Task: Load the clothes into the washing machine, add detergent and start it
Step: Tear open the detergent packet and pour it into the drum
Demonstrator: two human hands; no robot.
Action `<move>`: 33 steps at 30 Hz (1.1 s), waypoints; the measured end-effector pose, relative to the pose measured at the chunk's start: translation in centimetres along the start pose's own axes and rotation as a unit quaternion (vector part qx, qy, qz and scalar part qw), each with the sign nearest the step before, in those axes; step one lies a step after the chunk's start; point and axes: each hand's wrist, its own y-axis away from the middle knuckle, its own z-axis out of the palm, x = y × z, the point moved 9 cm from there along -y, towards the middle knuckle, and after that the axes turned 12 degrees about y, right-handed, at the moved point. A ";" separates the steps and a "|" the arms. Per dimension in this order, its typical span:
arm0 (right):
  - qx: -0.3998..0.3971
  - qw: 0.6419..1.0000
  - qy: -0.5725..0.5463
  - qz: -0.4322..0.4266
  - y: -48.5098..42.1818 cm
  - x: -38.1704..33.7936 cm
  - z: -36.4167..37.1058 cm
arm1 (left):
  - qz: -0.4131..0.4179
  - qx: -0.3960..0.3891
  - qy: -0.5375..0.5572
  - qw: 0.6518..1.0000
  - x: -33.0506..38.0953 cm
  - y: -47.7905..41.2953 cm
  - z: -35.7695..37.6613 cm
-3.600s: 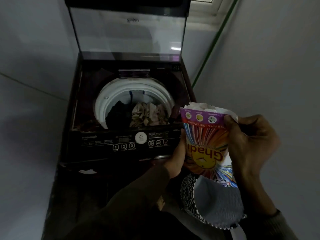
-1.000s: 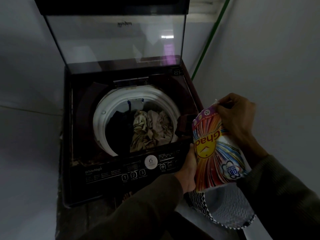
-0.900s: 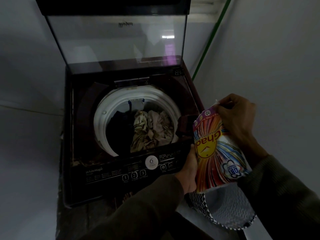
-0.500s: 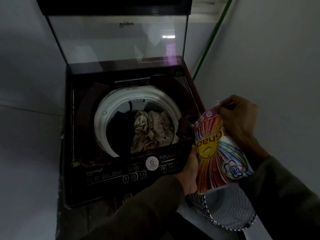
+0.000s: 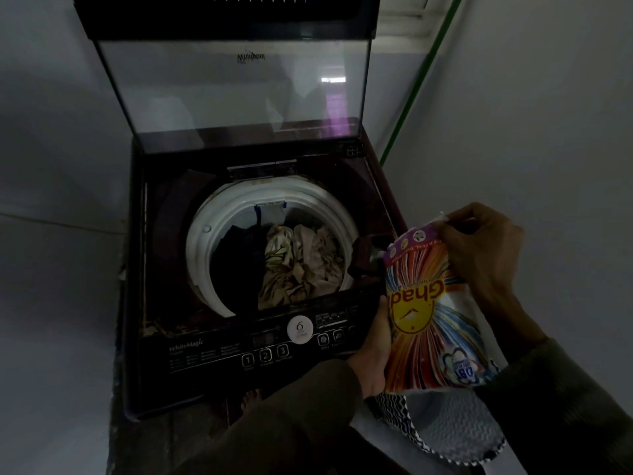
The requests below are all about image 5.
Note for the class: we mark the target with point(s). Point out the person's left hand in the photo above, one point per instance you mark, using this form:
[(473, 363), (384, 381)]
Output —
[(373, 351)]

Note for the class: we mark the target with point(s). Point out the person's right hand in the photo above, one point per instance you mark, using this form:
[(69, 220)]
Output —
[(487, 257)]

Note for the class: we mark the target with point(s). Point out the colourful detergent powder packet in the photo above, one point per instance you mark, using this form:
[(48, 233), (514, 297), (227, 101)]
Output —
[(430, 316)]

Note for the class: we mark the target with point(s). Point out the white green leaf print clothes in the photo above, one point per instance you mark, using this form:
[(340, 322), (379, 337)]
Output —
[(301, 267)]

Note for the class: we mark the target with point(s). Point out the black white zigzag laundry basket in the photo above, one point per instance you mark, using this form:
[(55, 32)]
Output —
[(455, 430)]

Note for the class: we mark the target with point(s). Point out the black garment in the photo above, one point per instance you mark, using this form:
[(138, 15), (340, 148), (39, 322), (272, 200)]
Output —
[(237, 272)]

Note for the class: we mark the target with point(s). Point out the dark maroon washing machine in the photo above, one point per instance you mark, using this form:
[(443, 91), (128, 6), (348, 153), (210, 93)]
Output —
[(163, 242)]

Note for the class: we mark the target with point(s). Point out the glass washing machine lid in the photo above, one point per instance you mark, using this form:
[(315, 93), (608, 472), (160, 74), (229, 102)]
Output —
[(232, 84)]

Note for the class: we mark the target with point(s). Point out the person's left forearm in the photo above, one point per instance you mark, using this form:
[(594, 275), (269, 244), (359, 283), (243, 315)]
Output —
[(277, 420)]

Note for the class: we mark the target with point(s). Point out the person's right forearm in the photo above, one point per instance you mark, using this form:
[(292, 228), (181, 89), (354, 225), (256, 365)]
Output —
[(568, 400)]

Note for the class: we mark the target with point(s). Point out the person's left foot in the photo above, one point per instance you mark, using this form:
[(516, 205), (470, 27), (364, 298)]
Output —
[(250, 400)]

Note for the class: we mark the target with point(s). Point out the green pipe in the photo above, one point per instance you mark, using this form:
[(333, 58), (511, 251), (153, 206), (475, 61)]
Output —
[(420, 79)]

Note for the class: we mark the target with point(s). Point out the window with white bars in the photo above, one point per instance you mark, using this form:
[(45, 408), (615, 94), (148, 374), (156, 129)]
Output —
[(405, 19)]

